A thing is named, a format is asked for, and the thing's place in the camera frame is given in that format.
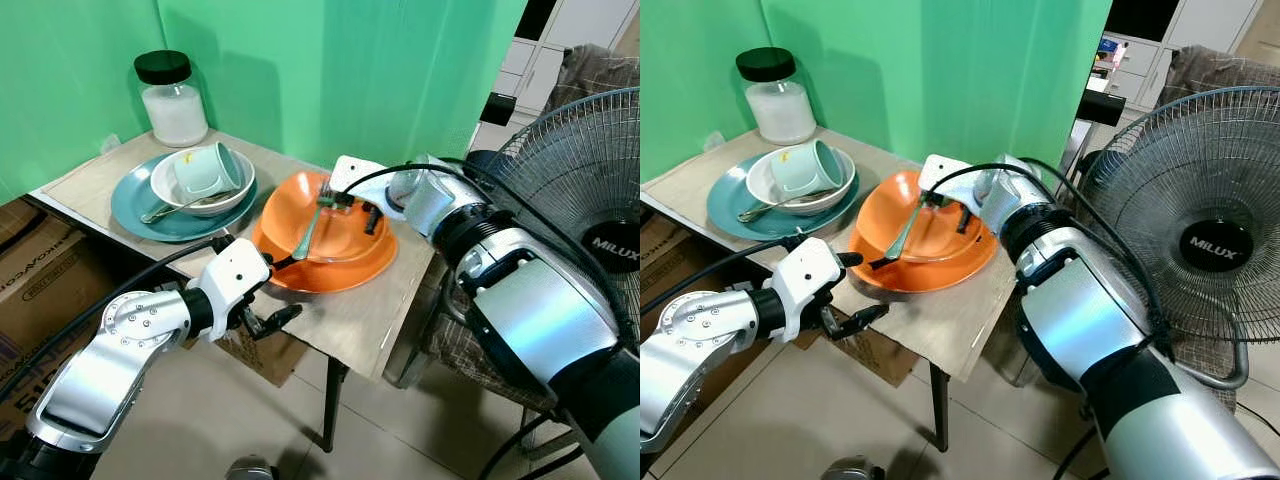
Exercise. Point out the white bowl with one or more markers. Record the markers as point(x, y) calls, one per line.
point(765, 180)
point(235, 195)

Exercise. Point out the black table leg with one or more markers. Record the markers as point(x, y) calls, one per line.
point(333, 400)
point(938, 405)

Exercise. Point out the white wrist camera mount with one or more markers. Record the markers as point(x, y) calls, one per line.
point(945, 175)
point(358, 178)
point(232, 275)
point(805, 275)

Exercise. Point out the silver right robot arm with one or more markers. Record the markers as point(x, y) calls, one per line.
point(540, 310)
point(1090, 310)

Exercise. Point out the green backdrop cloth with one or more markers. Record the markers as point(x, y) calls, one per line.
point(950, 70)
point(350, 70)

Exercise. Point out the grey robot foot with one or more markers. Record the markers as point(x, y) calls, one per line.
point(252, 468)
point(853, 468)

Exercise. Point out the brown checked cloth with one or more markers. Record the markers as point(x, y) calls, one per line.
point(600, 70)
point(1215, 70)

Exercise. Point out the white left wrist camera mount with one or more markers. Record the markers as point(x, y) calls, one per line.
point(805, 275)
point(232, 275)

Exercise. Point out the small brown cardboard box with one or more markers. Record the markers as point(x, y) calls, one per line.
point(268, 355)
point(880, 352)

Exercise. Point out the pale green mug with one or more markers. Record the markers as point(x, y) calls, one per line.
point(808, 168)
point(210, 170)

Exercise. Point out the orange plate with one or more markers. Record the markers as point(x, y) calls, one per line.
point(340, 262)
point(940, 262)

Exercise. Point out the green metal fork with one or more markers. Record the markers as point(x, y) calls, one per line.
point(905, 232)
point(310, 232)

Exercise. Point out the grey Milux standing fan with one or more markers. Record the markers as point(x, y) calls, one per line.
point(1200, 170)
point(590, 170)

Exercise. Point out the teal plate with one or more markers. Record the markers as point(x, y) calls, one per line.
point(728, 200)
point(135, 200)

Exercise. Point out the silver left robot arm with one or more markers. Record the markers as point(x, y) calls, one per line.
point(100, 350)
point(690, 350)

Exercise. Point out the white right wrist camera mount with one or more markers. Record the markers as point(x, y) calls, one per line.
point(358, 178)
point(945, 175)

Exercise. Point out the glass jar with black lid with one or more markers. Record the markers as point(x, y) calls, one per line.
point(780, 108)
point(175, 110)

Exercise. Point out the large printed cardboard box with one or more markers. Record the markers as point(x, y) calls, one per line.
point(665, 255)
point(50, 270)

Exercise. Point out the metal spoon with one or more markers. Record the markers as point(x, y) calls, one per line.
point(170, 210)
point(765, 209)

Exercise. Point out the white cabinet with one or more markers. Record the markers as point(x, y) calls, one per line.
point(580, 25)
point(1215, 22)

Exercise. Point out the black backdrop clamp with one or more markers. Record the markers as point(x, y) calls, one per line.
point(1100, 108)
point(498, 108)

